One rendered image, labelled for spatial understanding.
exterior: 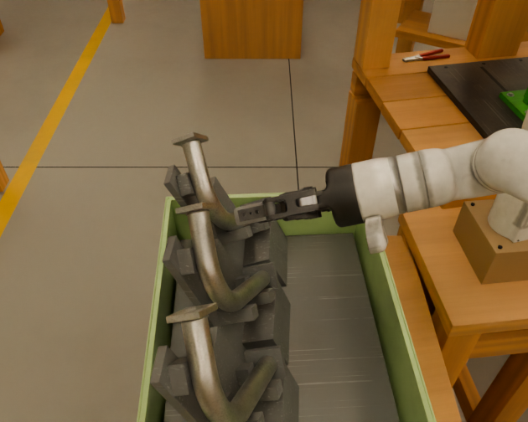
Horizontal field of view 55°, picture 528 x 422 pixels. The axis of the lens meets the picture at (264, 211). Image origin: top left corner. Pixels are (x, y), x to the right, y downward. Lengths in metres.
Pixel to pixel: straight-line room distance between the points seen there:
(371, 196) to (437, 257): 0.55
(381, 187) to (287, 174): 2.01
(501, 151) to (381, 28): 1.07
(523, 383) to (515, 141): 0.85
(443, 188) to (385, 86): 1.01
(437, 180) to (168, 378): 0.37
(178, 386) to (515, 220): 0.70
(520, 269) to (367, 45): 0.83
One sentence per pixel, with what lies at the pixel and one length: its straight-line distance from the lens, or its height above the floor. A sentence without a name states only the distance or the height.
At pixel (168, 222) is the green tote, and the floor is 0.96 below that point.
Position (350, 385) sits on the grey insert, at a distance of 0.92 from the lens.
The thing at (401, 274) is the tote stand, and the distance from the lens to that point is 1.15.
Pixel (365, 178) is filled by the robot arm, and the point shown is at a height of 1.28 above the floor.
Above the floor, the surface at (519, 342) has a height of 0.73.
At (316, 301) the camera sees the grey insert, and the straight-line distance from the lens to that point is 1.00.
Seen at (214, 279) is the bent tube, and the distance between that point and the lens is 0.68.
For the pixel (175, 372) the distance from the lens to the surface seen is 0.59.
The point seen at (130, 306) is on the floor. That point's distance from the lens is 2.10.
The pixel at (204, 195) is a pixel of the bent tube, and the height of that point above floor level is 1.12.
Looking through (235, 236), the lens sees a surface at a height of 1.01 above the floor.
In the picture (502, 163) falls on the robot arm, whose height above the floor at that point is 1.32.
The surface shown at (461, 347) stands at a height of 0.76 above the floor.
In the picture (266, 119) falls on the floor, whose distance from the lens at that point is 2.99.
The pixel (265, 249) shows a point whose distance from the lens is 0.97.
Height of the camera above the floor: 1.65
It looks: 44 degrees down
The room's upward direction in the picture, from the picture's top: straight up
